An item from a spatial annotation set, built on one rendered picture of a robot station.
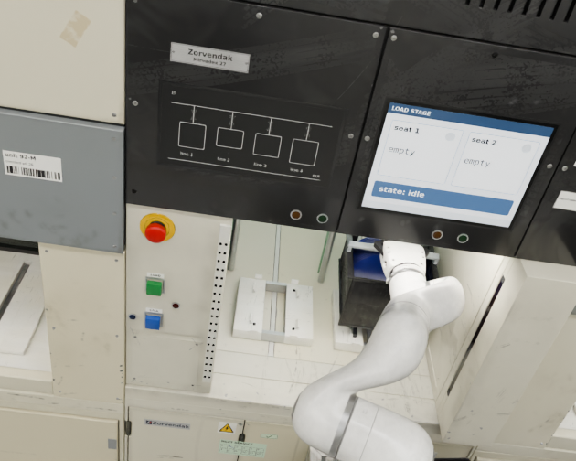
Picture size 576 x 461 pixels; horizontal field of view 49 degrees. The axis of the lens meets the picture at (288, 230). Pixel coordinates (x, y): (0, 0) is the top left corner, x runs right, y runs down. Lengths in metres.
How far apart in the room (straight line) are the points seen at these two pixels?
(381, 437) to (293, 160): 0.48
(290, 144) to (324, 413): 0.45
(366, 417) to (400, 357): 0.11
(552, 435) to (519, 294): 0.57
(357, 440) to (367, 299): 0.67
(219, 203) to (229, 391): 0.57
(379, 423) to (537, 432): 0.79
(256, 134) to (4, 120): 0.42
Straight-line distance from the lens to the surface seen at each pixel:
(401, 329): 1.03
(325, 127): 1.09
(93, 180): 1.20
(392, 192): 1.17
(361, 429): 1.01
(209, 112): 1.09
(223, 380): 1.61
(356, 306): 1.64
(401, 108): 1.09
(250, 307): 1.74
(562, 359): 1.56
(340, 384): 1.01
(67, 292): 1.40
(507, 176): 1.19
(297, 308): 1.77
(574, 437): 1.82
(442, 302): 1.30
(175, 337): 1.45
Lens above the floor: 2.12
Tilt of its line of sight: 37 degrees down
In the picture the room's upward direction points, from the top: 11 degrees clockwise
